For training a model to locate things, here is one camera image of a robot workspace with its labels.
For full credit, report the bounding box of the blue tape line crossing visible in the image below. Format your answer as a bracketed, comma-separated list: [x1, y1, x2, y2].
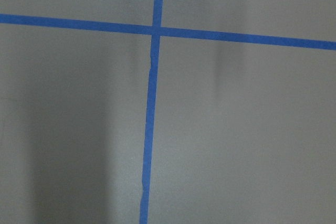
[1, 14, 335, 50]

